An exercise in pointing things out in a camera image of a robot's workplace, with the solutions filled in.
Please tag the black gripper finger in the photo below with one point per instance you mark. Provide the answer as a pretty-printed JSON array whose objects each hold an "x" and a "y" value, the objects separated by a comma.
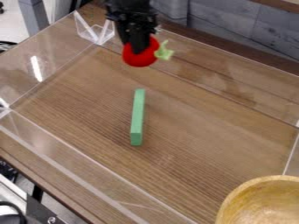
[
  {"x": 140, "y": 38},
  {"x": 124, "y": 31}
]

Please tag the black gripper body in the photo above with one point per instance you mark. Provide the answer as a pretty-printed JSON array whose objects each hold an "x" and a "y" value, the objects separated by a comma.
[{"x": 137, "y": 12}]

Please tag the red plush fruit green leaf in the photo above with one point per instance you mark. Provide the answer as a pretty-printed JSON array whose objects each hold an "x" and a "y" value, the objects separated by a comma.
[{"x": 156, "y": 52}]

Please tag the green rectangular block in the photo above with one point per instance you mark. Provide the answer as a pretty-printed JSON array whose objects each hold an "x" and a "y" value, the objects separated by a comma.
[{"x": 138, "y": 117}]

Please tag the wooden bowl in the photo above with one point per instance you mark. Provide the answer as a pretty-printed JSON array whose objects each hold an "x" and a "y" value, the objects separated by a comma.
[{"x": 265, "y": 200}]

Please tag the black metal clamp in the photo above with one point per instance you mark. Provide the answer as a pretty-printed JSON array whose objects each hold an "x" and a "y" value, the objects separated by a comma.
[{"x": 38, "y": 214}]

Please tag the clear acrylic tray enclosure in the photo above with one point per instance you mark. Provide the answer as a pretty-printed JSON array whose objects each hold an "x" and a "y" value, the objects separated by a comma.
[{"x": 221, "y": 126}]

